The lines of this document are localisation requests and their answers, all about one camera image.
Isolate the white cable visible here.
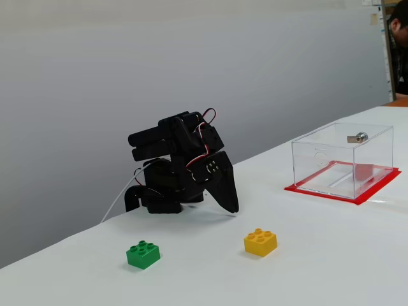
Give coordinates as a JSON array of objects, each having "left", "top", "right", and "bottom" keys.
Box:
[{"left": 101, "top": 161, "right": 160, "bottom": 224}]

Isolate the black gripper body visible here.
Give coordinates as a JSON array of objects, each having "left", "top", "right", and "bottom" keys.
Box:
[{"left": 189, "top": 157, "right": 212, "bottom": 186}]

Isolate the red tape frame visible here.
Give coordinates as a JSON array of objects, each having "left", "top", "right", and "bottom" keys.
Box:
[{"left": 284, "top": 162, "right": 402, "bottom": 206}]

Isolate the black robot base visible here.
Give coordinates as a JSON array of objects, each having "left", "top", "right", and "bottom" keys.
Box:
[{"left": 142, "top": 158, "right": 205, "bottom": 215}]

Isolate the black table clamp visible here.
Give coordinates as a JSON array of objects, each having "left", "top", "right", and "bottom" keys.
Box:
[{"left": 124, "top": 184, "right": 149, "bottom": 214}]

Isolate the red lego brick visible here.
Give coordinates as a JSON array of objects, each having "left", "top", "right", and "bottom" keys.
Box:
[{"left": 354, "top": 163, "right": 374, "bottom": 186}]

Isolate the beige shelf post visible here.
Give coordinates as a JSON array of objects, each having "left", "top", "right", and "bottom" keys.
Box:
[{"left": 381, "top": 0, "right": 393, "bottom": 103}]

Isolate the brown wooden desk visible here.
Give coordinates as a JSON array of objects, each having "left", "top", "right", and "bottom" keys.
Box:
[{"left": 382, "top": 97, "right": 408, "bottom": 108}]

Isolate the person in dark clothes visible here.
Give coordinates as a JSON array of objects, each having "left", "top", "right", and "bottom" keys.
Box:
[{"left": 388, "top": 0, "right": 408, "bottom": 96}]

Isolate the white red gripper servo wire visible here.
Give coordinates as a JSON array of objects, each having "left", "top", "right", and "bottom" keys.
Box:
[{"left": 186, "top": 122, "right": 213, "bottom": 170}]

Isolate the transparent plastic box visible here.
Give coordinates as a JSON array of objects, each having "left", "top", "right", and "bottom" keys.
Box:
[{"left": 291, "top": 122, "right": 394, "bottom": 201}]

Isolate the silver box lock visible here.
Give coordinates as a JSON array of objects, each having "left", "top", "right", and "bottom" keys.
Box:
[{"left": 346, "top": 131, "right": 369, "bottom": 144}]

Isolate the red black arm servo wire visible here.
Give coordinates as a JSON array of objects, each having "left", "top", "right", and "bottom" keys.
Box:
[{"left": 202, "top": 108, "right": 218, "bottom": 127}]

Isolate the yellow lego brick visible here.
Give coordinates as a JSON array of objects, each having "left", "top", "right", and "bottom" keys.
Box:
[{"left": 244, "top": 228, "right": 278, "bottom": 258}]

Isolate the green lego brick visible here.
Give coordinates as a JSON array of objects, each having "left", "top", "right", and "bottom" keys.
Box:
[{"left": 126, "top": 239, "right": 161, "bottom": 270}]

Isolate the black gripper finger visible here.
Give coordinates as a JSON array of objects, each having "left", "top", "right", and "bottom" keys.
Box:
[{"left": 203, "top": 150, "right": 240, "bottom": 214}]

